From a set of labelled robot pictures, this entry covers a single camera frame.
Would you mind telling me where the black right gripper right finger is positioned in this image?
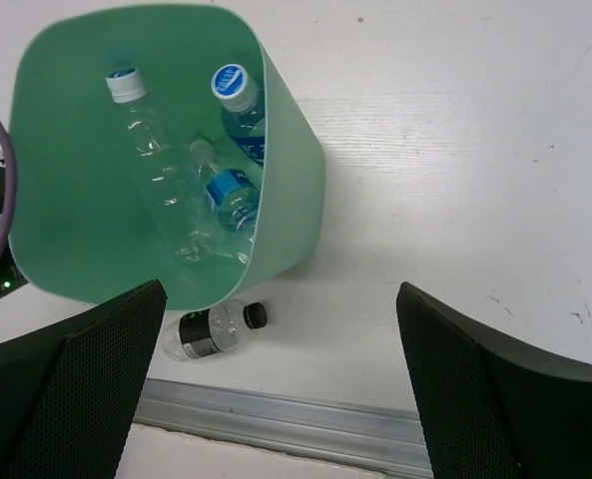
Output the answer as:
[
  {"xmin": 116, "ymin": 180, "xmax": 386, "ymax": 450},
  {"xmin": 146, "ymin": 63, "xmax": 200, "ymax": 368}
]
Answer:
[{"xmin": 396, "ymin": 282, "xmax": 592, "ymax": 478}]

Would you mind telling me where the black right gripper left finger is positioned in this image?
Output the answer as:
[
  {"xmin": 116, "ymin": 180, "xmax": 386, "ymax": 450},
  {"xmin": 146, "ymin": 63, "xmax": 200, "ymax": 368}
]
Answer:
[{"xmin": 0, "ymin": 280, "xmax": 167, "ymax": 478}]

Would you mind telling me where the clear unlabelled plastic bottle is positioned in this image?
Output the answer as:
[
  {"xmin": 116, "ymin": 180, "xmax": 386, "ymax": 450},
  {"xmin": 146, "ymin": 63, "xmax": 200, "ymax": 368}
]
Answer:
[{"xmin": 105, "ymin": 67, "xmax": 234, "ymax": 264}]

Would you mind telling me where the light blue label water bottle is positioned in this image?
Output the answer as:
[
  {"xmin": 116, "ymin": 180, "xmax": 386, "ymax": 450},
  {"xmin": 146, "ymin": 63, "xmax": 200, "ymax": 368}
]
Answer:
[{"xmin": 189, "ymin": 138, "xmax": 261, "ymax": 264}]

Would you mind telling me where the dark blue label bottle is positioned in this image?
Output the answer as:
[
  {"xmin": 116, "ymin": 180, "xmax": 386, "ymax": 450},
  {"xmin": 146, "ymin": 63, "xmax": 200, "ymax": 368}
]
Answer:
[{"xmin": 211, "ymin": 64, "xmax": 266, "ymax": 168}]

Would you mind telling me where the green plastic bin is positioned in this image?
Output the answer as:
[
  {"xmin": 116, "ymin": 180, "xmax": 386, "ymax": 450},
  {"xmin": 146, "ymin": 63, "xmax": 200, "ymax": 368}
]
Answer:
[{"xmin": 9, "ymin": 4, "xmax": 325, "ymax": 310}]

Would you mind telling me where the black label small bottle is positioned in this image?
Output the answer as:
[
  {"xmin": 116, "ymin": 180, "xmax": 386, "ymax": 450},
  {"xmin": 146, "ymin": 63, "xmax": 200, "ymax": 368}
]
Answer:
[{"xmin": 161, "ymin": 299, "xmax": 269, "ymax": 361}]

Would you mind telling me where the aluminium table frame rail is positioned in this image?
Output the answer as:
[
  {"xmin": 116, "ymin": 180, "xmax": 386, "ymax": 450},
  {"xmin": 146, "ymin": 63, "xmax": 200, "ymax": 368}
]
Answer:
[{"xmin": 134, "ymin": 379, "xmax": 433, "ymax": 478}]

